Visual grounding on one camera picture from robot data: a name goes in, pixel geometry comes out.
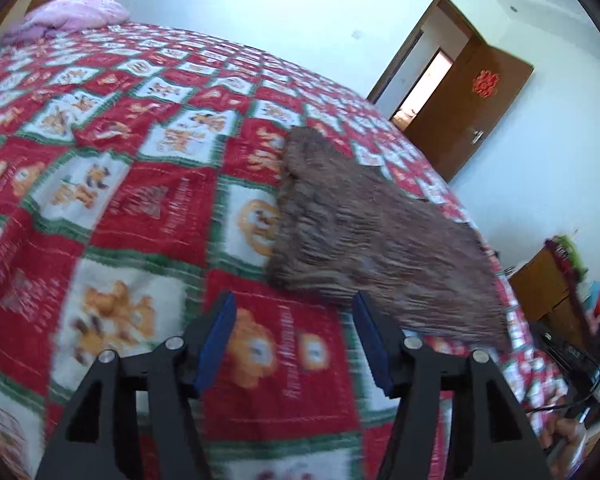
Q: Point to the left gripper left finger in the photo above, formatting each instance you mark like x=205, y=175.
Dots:
x=97, y=436

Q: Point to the red patchwork bear bedspread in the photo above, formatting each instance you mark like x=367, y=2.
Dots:
x=138, y=171

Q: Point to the wooden desk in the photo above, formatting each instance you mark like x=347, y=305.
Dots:
x=546, y=296

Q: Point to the green folded cloth on desk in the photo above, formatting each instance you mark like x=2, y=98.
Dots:
x=567, y=257

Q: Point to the brown striped knit garment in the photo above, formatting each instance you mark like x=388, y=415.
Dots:
x=343, y=228

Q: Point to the brown wooden door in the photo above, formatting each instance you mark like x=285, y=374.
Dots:
x=473, y=96

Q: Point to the pink pillow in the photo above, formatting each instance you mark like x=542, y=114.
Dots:
x=59, y=16

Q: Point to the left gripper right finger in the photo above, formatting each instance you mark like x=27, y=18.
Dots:
x=458, y=406

